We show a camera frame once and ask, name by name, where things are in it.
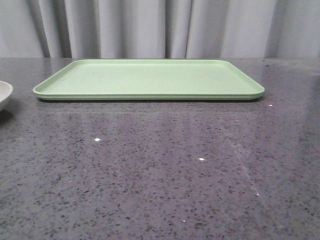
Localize pale pink speckled plate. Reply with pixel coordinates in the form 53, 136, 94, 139
0, 81, 13, 111

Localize light green plastic tray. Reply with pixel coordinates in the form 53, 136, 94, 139
33, 59, 265, 101

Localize grey pleated curtain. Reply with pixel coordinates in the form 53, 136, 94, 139
0, 0, 320, 59

